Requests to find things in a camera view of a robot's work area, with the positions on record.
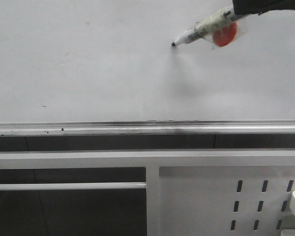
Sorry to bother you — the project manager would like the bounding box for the aluminium whiteboard tray rail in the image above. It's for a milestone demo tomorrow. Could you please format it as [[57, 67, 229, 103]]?
[[0, 120, 295, 137]]

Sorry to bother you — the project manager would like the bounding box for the white whiteboard marker pen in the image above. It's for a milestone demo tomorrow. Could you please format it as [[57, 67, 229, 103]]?
[[171, 5, 248, 47]]

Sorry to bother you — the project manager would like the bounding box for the white metal pegboard frame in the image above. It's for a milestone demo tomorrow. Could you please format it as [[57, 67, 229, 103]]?
[[0, 150, 295, 236]]

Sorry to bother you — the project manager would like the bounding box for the white whiteboard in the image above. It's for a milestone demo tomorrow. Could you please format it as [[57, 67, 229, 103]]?
[[0, 0, 295, 123]]

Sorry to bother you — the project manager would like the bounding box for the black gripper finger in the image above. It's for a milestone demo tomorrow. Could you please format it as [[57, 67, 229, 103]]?
[[233, 0, 295, 15]]

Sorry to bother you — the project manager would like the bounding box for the red round magnet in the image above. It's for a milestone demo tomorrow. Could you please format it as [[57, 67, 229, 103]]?
[[212, 22, 237, 47]]

